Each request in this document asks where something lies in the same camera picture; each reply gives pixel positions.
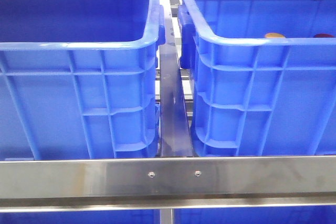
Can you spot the large blue bin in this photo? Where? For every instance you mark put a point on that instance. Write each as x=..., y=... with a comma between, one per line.
x=257, y=96
x=78, y=79

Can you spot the large blue bin left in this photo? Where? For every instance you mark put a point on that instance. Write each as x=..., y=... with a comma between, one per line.
x=78, y=79

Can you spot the blue lower bin left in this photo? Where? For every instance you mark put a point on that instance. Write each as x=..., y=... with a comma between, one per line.
x=114, y=216

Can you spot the blue lower bin right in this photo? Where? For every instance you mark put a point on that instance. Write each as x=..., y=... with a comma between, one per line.
x=291, y=214

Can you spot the red mushroom push button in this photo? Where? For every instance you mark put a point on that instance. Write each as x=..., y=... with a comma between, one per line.
x=323, y=35

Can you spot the steel centre divider bar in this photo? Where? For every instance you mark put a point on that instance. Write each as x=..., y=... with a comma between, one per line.
x=175, y=133

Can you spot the large blue bin right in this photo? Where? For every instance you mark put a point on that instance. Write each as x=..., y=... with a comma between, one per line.
x=257, y=96

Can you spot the steel front shelf rail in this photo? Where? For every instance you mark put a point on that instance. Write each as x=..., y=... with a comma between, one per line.
x=161, y=183

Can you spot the yellow push button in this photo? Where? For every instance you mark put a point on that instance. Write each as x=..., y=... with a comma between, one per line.
x=274, y=35

